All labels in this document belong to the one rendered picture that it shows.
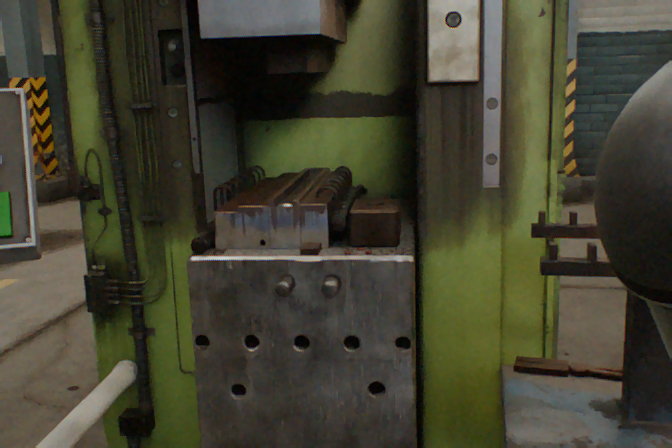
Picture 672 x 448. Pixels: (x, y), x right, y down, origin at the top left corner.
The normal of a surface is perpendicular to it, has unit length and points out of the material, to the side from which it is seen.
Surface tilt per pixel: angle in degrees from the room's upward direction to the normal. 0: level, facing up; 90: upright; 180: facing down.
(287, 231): 90
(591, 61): 94
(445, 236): 90
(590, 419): 0
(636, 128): 73
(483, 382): 90
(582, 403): 0
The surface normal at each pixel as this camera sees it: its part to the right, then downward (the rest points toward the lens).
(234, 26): -0.11, 0.22
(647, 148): -0.96, 0.04
